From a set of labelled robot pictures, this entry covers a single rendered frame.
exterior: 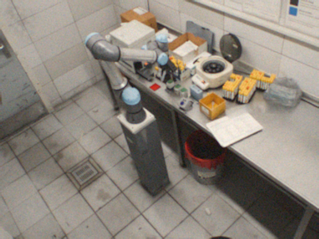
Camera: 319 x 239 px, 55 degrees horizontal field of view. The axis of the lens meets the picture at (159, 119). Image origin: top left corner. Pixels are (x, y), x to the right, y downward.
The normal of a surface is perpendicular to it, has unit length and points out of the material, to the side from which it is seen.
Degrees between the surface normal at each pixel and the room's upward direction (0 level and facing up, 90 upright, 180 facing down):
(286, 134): 0
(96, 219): 0
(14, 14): 90
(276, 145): 0
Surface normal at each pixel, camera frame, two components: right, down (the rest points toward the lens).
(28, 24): 0.63, 0.49
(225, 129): -0.14, -0.69
